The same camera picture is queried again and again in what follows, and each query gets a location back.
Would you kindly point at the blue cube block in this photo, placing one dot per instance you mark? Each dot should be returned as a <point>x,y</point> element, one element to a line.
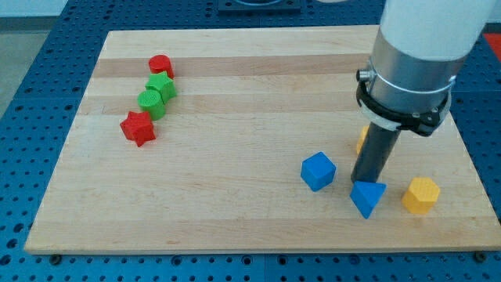
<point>318,171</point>

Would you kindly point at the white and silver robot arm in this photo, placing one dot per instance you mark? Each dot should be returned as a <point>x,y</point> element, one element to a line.
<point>419,49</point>

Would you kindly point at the blue triangle block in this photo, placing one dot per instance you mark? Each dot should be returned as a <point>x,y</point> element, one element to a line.
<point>366,196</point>

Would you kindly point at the wooden board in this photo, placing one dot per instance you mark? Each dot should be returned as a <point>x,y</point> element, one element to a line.
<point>224,172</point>

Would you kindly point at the green star block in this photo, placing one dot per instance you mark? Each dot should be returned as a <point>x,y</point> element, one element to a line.
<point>163,84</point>

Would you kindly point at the green cylinder block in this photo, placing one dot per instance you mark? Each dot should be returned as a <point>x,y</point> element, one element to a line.
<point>151,101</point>

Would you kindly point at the red star block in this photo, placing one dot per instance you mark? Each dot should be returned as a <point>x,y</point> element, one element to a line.
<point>138,127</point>

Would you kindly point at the yellow block behind pusher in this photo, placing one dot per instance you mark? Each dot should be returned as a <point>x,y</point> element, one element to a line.
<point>361,139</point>

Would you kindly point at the red cylinder block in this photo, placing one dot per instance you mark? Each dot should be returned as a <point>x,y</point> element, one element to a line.
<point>161,63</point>

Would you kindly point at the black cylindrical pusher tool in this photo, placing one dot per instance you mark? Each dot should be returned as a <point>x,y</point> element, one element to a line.
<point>375,151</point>

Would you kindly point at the yellow hexagon block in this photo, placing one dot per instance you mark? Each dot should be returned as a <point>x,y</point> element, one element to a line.
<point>421,196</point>

